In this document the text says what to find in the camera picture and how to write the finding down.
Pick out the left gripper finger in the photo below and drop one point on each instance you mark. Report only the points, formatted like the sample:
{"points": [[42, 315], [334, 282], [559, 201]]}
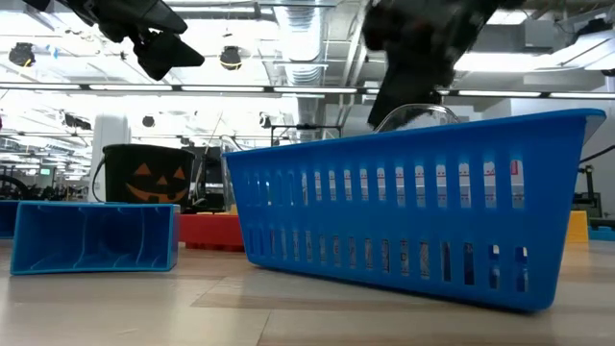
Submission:
{"points": [[149, 19], [165, 57]]}

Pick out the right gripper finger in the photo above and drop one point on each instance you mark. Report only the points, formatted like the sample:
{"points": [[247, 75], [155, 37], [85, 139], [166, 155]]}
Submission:
{"points": [[403, 96]]}

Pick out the red building brick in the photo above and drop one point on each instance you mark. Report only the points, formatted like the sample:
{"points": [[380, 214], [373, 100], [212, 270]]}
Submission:
{"points": [[211, 233]]}

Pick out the blue hollow building block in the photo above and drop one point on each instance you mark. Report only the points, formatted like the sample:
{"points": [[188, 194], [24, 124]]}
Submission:
{"points": [[96, 240]]}

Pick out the narrow blue building block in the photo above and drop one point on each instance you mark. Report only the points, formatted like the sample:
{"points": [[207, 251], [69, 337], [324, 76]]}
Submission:
{"points": [[603, 234]]}

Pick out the long ceiling light strip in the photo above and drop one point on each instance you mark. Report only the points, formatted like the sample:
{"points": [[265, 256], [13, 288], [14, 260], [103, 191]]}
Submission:
{"points": [[312, 90]]}

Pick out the white round column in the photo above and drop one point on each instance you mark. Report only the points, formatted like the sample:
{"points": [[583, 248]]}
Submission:
{"points": [[110, 132]]}

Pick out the black pumpkin face bucket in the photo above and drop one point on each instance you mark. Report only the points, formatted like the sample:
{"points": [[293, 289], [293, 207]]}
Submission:
{"points": [[120, 158]]}

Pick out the blue slotted plastic basket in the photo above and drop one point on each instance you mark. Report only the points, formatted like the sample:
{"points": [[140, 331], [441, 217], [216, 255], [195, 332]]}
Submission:
{"points": [[384, 218]]}

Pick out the black background stand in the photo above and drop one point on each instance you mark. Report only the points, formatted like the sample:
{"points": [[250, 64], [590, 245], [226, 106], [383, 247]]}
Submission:
{"points": [[588, 202]]}

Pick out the yellow building block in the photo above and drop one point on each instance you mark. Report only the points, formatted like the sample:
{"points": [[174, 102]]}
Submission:
{"points": [[576, 228]]}

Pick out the black background frame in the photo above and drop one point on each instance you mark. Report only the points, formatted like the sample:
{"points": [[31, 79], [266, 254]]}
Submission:
{"points": [[307, 127]]}

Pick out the round silver spiral duct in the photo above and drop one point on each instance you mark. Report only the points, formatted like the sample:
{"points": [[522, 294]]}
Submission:
{"points": [[300, 48]]}

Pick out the black aluminium table frame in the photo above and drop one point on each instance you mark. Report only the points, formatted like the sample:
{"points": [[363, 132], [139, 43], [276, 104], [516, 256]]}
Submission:
{"points": [[604, 222]]}

